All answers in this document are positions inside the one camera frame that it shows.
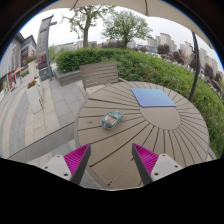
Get brown slatted outdoor chair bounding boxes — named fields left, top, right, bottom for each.
left=79, top=60, right=128, bottom=99

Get tall grey sign pillar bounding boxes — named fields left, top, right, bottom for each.
left=35, top=14, right=58, bottom=81

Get tall thin-trunk tree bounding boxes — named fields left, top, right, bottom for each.
left=61, top=4, right=114, bottom=49

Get round leafy green tree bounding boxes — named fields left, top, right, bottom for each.
left=101, top=9, right=153, bottom=49

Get beige umbrella canopy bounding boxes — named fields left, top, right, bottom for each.
left=43, top=0, right=214, bottom=48

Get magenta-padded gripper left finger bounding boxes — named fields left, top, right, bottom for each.
left=42, top=143, right=92, bottom=186

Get dark curved umbrella pole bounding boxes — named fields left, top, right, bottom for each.
left=188, top=31, right=201, bottom=102

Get distant apartment buildings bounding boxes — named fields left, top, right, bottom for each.
left=146, top=32, right=221, bottom=78

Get grey shopfront building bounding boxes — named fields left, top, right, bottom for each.
left=0, top=31, right=38, bottom=101

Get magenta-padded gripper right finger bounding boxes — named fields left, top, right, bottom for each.
left=131, top=143, right=184, bottom=186

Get blue square mouse pad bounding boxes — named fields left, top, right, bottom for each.
left=130, top=87, right=177, bottom=108

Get white planter with flowers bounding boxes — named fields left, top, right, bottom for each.
left=26, top=55, right=39, bottom=81
left=25, top=77, right=44, bottom=114

